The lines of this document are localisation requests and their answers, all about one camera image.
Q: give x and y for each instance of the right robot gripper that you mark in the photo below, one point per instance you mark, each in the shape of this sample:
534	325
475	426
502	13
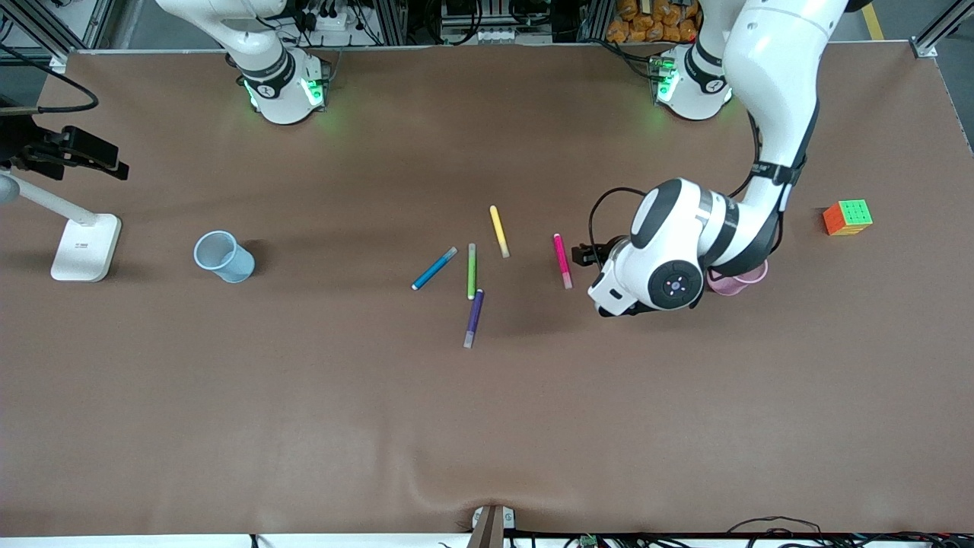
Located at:
47	149

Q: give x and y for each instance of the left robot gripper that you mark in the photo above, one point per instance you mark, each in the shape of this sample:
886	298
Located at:
587	254

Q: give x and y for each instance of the pink marker pen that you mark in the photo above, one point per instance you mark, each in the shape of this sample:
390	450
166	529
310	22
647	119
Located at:
561	259

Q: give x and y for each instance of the blue marker pen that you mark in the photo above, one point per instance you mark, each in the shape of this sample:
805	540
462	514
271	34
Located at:
434	269

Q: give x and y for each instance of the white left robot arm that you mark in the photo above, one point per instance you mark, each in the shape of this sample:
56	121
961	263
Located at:
776	68

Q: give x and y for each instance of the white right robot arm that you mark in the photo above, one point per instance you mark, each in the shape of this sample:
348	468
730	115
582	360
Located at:
281	99

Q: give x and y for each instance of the white desk lamp stand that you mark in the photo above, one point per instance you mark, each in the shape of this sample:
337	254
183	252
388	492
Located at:
84	255

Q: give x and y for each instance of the yellow marker pen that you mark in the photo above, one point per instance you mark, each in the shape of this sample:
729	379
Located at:
498	228

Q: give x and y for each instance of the green marker pen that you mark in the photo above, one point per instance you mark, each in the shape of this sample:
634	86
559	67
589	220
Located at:
472	274

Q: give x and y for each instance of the pink plastic cup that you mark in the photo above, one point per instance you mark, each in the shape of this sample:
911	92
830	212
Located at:
723	287

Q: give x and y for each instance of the purple marker pen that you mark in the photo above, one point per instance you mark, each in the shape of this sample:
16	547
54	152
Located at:
475	316

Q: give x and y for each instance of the light blue plastic cup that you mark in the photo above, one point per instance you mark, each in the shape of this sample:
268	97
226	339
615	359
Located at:
228	262

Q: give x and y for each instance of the brown table cover sheet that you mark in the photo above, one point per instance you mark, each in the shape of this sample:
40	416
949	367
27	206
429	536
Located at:
487	418

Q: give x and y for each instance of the bag of orange items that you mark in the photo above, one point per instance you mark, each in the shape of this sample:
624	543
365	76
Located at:
647	23

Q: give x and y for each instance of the colourful puzzle cube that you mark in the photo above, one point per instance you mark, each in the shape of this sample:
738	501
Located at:
848	219

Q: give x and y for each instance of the white power strip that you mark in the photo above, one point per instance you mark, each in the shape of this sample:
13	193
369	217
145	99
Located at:
335	19

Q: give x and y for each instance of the aluminium frame post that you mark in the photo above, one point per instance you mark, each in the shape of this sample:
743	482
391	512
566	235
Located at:
932	42
46	34

